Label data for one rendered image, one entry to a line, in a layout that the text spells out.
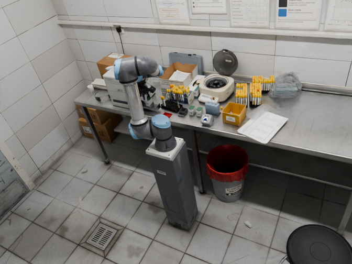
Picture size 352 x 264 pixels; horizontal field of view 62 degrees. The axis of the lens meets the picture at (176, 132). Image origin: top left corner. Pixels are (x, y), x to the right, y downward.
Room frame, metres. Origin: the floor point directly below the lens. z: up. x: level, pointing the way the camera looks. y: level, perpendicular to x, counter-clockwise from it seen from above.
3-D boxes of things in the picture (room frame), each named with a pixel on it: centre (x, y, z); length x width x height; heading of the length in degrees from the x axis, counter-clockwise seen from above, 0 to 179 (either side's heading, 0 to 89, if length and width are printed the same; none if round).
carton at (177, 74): (2.28, -0.12, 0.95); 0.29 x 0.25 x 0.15; 145
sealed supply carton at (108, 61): (2.69, 0.43, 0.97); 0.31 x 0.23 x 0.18; 49
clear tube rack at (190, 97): (2.05, -0.09, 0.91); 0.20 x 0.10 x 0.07; 55
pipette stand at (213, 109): (1.78, -0.31, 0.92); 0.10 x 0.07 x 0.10; 50
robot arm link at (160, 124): (1.52, 0.09, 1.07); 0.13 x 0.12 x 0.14; 86
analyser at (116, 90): (2.20, 0.29, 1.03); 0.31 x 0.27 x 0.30; 55
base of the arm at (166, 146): (1.51, 0.08, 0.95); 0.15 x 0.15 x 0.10
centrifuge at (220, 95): (2.02, -0.39, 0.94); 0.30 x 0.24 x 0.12; 136
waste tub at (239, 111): (1.67, -0.44, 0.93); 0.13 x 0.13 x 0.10; 51
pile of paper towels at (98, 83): (2.54, 0.59, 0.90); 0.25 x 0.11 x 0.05; 55
